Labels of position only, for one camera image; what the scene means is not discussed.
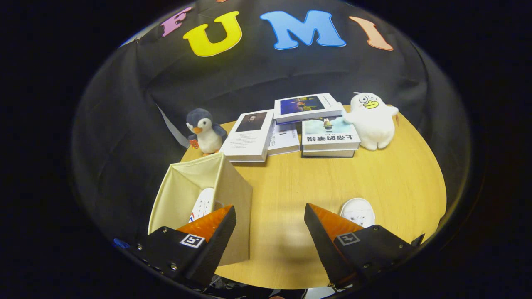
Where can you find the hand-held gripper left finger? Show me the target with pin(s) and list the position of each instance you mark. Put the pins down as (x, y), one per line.
(216, 249)

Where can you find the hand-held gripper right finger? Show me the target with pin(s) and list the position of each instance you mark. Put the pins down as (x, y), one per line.
(322, 249)

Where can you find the white canvas shoe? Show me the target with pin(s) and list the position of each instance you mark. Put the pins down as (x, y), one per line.
(357, 211)
(202, 205)

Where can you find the beige fabric storage box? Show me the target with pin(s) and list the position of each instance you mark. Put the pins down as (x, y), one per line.
(239, 199)

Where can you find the thick white-edged book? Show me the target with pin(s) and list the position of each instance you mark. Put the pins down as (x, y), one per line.
(328, 153)

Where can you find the thin white book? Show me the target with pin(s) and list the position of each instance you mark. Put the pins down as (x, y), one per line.
(284, 142)

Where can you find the grey penguin plush toy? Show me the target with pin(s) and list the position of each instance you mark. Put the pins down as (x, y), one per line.
(206, 132)

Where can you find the white book with portrait cover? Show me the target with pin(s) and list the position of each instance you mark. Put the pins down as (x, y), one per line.
(249, 136)

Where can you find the white duck plush toy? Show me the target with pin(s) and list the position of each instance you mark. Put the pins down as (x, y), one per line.
(372, 122)

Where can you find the book with blue night cover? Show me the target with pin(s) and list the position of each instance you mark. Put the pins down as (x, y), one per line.
(305, 106)

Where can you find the black backdrop cloth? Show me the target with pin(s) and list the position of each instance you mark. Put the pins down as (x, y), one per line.
(249, 74)

